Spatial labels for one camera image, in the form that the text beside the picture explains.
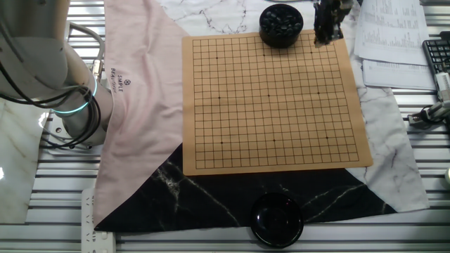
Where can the beige marble pattern sheet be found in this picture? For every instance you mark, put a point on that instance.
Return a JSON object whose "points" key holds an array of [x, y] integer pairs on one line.
{"points": [[17, 165]]}

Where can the printed paper sheet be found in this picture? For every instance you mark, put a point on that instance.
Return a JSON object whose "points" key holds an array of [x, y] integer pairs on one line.
{"points": [[397, 75], [390, 31]]}

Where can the black bowl of Go stones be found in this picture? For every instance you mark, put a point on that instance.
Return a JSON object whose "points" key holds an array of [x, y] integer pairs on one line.
{"points": [[281, 26]]}

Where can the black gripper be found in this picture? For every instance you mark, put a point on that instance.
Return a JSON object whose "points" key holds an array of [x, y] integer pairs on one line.
{"points": [[332, 8]]}

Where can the pink cloth with print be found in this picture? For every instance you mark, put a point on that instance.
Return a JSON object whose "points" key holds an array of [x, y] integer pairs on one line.
{"points": [[140, 105]]}

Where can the silver ribbed handheld device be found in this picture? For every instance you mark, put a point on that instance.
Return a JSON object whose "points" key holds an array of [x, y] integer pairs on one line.
{"points": [[443, 88]]}

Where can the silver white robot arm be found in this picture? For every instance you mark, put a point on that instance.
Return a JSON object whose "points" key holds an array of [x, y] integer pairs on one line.
{"points": [[31, 59]]}

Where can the black computer keyboard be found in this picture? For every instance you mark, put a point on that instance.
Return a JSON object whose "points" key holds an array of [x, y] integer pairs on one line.
{"points": [[437, 52]]}

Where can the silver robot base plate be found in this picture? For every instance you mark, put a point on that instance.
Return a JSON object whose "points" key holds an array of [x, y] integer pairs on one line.
{"points": [[52, 135]]}

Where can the empty black bowl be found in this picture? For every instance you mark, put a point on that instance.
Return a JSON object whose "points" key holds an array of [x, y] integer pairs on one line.
{"points": [[277, 219]]}

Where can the black marble pattern cloth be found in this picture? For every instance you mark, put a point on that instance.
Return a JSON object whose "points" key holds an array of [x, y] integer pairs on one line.
{"points": [[211, 207]]}

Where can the grey metal clamp bracket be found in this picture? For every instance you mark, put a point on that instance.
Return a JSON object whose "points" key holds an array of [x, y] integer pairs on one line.
{"points": [[430, 114]]}

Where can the white power strip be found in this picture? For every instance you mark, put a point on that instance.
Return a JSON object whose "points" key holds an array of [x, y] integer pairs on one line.
{"points": [[95, 239]]}

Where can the tan Go board mat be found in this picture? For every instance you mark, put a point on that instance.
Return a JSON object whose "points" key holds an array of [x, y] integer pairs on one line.
{"points": [[274, 105]]}

